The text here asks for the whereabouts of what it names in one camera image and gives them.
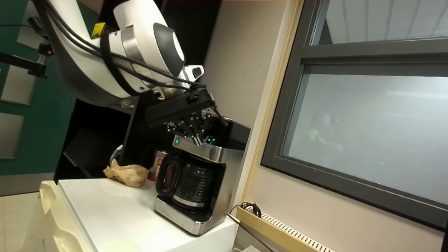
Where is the white mini fridge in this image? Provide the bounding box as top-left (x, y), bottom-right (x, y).
top-left (38, 178), bottom-right (239, 252)

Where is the black and steel coffee machine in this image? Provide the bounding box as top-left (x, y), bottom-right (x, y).
top-left (153, 117), bottom-right (252, 237)

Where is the red and white can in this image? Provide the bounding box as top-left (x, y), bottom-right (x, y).
top-left (148, 149), bottom-right (169, 182)

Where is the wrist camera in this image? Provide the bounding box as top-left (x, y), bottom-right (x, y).
top-left (145, 88), bottom-right (214, 128)

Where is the crumpled brown paper bag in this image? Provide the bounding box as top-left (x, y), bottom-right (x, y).
top-left (103, 159), bottom-right (150, 188)

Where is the white round appliance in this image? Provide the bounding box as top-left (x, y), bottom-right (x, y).
top-left (110, 145), bottom-right (124, 166)

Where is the cream fridge door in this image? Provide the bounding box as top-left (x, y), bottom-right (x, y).
top-left (38, 180), bottom-right (96, 252)

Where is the glass coffee carafe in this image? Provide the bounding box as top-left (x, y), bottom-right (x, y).
top-left (156, 154), bottom-right (215, 211)

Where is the grey framed window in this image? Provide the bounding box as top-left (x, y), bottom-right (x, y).
top-left (260, 0), bottom-right (448, 232)

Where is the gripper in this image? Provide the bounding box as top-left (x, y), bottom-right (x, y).
top-left (164, 107), bottom-right (215, 146)

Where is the camera on mount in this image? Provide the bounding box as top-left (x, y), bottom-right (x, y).
top-left (0, 17), bottom-right (55, 79)

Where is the coil of black cable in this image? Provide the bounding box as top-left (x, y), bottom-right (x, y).
top-left (241, 202), bottom-right (263, 218)

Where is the baseboard heater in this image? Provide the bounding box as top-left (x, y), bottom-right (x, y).
top-left (236, 206), bottom-right (337, 252)

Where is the green door with glass panels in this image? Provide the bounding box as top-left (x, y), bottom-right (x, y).
top-left (0, 0), bottom-right (100, 177)

